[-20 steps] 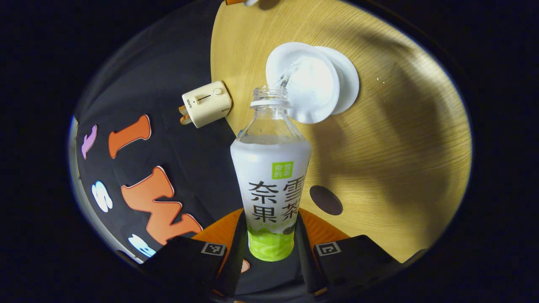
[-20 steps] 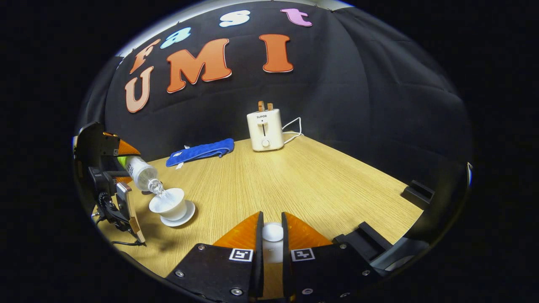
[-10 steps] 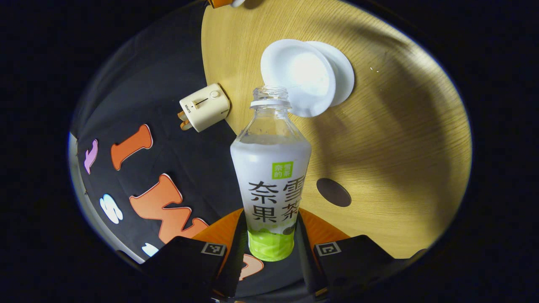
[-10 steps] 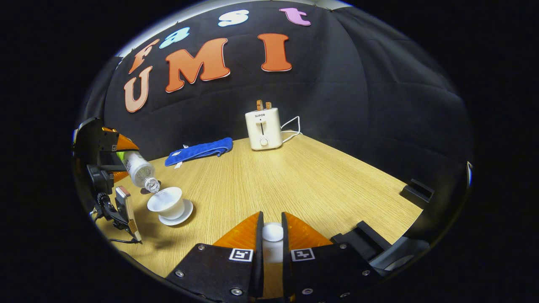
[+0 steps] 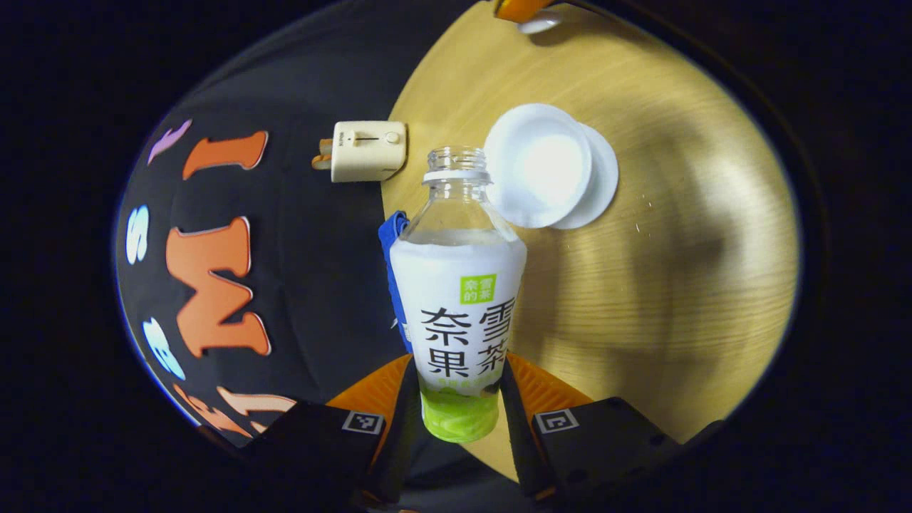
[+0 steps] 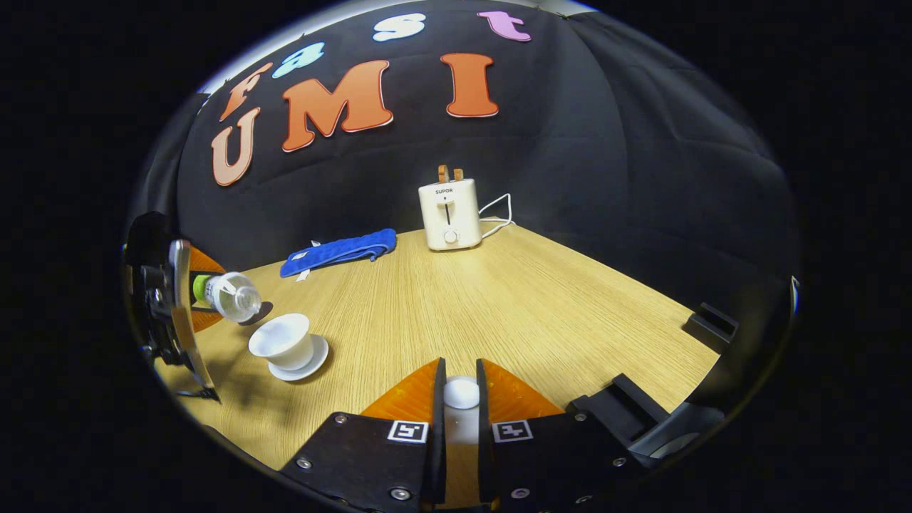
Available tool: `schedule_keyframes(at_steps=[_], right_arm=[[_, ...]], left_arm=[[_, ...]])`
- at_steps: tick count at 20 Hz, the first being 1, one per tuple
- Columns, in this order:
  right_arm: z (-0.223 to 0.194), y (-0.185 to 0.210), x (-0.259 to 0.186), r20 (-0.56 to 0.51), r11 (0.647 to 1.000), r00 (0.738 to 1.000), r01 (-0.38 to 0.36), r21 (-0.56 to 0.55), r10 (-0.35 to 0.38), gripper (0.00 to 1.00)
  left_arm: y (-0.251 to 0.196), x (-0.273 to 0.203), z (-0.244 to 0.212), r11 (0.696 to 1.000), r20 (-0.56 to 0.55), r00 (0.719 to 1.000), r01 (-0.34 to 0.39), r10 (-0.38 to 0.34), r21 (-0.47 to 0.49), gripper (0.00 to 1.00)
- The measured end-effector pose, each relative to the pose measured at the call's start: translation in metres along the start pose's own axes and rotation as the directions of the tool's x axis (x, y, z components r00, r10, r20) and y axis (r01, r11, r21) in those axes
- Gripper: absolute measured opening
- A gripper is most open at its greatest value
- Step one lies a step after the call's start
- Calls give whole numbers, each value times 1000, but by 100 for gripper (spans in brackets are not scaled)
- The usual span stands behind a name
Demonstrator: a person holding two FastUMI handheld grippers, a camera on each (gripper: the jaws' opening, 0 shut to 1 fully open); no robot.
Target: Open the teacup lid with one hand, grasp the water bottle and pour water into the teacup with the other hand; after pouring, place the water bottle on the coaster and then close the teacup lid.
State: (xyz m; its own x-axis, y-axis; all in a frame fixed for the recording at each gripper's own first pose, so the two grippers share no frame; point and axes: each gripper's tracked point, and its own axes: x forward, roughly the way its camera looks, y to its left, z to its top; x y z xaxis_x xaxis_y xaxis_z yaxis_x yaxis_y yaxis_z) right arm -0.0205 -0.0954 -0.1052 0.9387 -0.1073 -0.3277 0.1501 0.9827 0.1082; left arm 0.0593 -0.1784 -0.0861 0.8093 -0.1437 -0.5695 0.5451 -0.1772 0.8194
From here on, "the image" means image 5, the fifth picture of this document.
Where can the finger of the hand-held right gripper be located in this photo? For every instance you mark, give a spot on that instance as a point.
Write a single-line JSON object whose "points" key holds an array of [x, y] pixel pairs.
{"points": [[520, 8]]}

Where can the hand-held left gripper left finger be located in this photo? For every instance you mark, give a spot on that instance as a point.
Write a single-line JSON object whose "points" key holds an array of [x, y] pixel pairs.
{"points": [[406, 434]]}

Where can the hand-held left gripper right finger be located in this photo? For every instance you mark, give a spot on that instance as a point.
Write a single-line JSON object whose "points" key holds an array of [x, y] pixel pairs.
{"points": [[514, 427]]}

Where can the white teacup lid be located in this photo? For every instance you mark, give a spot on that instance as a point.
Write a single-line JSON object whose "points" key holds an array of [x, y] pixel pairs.
{"points": [[539, 26]]}

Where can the clear water bottle green label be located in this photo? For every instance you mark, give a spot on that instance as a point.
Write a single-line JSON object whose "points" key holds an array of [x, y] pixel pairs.
{"points": [[456, 313]]}

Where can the white teacup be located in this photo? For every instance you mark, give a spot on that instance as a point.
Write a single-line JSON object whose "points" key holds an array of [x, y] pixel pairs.
{"points": [[541, 164]]}

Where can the black backdrop cloth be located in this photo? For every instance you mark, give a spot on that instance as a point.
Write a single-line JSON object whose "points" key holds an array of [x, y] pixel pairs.
{"points": [[320, 285]]}

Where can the white saucer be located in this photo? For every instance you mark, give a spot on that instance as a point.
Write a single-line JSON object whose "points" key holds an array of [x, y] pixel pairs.
{"points": [[604, 178]]}

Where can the blue folded towel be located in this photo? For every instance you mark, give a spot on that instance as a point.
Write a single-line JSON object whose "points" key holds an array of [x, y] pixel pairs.
{"points": [[392, 242]]}

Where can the white toaster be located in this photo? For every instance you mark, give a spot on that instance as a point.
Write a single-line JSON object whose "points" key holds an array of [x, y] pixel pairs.
{"points": [[367, 151]]}

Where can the brown toast slice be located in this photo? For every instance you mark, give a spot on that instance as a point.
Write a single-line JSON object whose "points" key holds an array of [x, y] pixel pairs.
{"points": [[322, 162], [325, 145]]}

